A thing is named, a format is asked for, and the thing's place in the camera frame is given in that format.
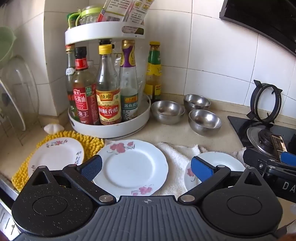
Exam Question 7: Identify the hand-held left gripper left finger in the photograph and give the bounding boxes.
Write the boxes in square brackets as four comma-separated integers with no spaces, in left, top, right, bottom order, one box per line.
[32,155,116,206]

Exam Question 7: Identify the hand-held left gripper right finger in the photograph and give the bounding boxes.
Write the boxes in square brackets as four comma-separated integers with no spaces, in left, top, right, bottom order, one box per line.
[178,156,263,205]

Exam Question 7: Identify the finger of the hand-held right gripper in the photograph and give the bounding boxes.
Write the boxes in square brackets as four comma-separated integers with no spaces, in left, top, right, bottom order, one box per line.
[243,148,285,173]
[280,152,296,166]

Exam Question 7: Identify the white plate red flower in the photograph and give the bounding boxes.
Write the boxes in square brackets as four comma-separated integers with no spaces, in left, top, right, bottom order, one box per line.
[184,152,245,191]

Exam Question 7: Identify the large white plate pink flowers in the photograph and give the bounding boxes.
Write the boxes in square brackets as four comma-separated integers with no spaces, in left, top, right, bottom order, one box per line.
[92,139,169,195]

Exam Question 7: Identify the small white plate multicolour flowers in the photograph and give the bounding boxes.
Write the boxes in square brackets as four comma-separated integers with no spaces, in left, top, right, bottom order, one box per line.
[28,137,85,178]

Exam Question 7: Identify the stainless steel bowl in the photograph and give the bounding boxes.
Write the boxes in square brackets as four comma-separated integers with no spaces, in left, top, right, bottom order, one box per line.
[188,109,222,136]
[151,100,186,125]
[184,94,211,112]

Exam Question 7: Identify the beige terry towel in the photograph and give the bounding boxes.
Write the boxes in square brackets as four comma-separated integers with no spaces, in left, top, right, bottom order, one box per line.
[200,144,247,165]

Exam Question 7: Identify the smartphone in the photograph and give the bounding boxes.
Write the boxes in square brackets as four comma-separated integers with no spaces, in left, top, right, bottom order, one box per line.
[269,134,288,154]

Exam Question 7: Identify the yellow chenille mat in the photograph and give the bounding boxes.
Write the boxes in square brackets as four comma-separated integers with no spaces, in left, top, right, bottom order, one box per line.
[11,130,105,192]

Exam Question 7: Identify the white terry towel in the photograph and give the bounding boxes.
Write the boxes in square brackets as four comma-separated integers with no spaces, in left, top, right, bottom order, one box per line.
[105,138,202,197]

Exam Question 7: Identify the black glass gas stove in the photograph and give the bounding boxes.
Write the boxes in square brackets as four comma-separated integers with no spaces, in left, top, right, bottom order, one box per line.
[228,115,296,158]

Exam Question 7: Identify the garlic bulb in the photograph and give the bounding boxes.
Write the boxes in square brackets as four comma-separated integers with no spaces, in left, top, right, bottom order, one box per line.
[44,123,64,135]

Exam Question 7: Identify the vinegar bottle yellow cap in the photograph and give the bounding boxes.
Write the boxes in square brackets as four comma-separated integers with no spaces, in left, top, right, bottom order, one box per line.
[96,44,122,126]

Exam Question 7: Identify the soy sauce bottle red label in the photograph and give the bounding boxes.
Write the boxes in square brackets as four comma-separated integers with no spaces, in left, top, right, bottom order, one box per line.
[71,46,100,126]

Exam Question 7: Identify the steel sink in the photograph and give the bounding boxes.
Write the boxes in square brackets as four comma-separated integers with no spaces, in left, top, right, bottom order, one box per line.
[0,174,20,234]

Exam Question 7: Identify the purple label bottle gold cap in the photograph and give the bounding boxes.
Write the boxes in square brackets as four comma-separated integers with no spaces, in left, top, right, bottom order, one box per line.
[119,39,139,121]

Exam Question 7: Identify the clear glass bottle white label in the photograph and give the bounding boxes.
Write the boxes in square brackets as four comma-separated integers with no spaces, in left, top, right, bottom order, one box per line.
[66,44,78,116]

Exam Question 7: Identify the glass pot lid black knob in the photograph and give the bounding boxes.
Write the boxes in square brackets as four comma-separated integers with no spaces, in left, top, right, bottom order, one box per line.
[0,77,26,132]

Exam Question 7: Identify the green label bottle yellow cap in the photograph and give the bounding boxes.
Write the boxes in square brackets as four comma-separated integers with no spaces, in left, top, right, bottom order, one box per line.
[144,41,163,100]

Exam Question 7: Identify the black pump top bottle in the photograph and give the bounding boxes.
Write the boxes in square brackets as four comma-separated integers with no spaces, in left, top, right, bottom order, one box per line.
[99,39,116,49]

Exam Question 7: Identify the white two-tier turntable rack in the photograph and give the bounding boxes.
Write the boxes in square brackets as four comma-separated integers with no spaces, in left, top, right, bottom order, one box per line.
[65,20,152,139]

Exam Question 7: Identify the black range hood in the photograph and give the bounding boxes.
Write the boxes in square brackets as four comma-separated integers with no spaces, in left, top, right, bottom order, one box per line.
[219,0,296,56]

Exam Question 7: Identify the green lid spice bottle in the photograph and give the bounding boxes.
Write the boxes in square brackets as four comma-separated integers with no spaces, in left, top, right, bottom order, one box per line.
[67,12,82,30]

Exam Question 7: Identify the glass jar green lid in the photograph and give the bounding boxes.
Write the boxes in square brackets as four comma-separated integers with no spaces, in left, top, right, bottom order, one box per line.
[78,5,102,26]

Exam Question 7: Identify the red white seasoning packet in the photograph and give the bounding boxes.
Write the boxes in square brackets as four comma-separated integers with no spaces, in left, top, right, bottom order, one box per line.
[97,0,130,23]

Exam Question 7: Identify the gas burner steel ring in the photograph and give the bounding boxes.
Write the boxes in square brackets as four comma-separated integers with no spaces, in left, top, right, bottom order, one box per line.
[246,125,287,155]

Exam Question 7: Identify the black round pan support ring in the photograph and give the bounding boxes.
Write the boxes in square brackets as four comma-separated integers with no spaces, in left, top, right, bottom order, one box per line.
[246,80,283,124]

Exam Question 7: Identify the wire dish rack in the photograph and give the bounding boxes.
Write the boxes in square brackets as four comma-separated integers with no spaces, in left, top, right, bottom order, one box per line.
[0,79,45,147]

